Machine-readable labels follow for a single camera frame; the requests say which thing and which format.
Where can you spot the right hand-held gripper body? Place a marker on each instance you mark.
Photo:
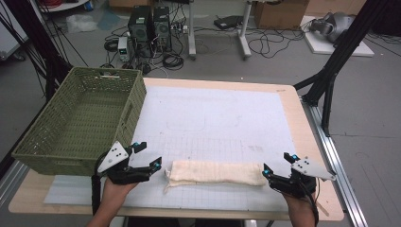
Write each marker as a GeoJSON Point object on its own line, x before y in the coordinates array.
{"type": "Point", "coordinates": [307, 168]}

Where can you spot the small white power supply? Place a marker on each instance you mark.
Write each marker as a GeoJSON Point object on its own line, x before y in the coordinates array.
{"type": "Point", "coordinates": [123, 48]}

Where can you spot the white platform board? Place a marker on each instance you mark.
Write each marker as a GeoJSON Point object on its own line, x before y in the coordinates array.
{"type": "Point", "coordinates": [343, 48]}

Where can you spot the white gridded mat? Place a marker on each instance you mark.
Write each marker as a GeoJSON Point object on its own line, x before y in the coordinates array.
{"type": "Point", "coordinates": [205, 110]}

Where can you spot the person's right hand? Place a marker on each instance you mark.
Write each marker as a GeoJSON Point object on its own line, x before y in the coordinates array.
{"type": "Point", "coordinates": [299, 205]}

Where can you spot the black metal stand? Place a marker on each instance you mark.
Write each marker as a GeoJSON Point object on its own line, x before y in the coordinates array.
{"type": "Point", "coordinates": [47, 60]}
{"type": "Point", "coordinates": [343, 47]}

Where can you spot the clear plastic bag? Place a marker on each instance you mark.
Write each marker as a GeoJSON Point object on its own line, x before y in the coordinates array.
{"type": "Point", "coordinates": [80, 22]}

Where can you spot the cream cloth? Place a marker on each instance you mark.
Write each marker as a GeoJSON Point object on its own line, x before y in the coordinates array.
{"type": "Point", "coordinates": [214, 173]}

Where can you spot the large black computer tower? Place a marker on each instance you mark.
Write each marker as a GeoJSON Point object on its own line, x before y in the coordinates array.
{"type": "Point", "coordinates": [140, 30]}

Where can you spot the person's left hand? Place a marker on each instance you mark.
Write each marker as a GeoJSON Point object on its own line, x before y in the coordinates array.
{"type": "Point", "coordinates": [115, 192]}

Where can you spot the grey rounded device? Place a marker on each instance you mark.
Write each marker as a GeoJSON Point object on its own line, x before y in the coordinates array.
{"type": "Point", "coordinates": [334, 25]}

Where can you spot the flat black box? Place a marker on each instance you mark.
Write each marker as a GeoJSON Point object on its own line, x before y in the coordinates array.
{"type": "Point", "coordinates": [227, 22]}

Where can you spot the green woven basket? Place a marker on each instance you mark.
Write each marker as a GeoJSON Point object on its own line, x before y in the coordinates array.
{"type": "Point", "coordinates": [78, 119]}

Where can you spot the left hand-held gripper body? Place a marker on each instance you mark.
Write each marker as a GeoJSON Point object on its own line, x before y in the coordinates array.
{"type": "Point", "coordinates": [113, 157]}

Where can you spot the cardboard box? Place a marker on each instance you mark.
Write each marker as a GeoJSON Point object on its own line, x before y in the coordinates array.
{"type": "Point", "coordinates": [280, 14]}

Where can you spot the slim black computer tower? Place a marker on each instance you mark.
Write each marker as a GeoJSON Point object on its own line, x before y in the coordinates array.
{"type": "Point", "coordinates": [162, 28]}

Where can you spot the white desk leg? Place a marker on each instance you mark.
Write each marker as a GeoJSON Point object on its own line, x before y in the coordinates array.
{"type": "Point", "coordinates": [191, 31]}
{"type": "Point", "coordinates": [244, 34]}

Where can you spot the aluminium rail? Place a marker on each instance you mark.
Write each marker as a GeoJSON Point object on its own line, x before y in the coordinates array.
{"type": "Point", "coordinates": [339, 164]}

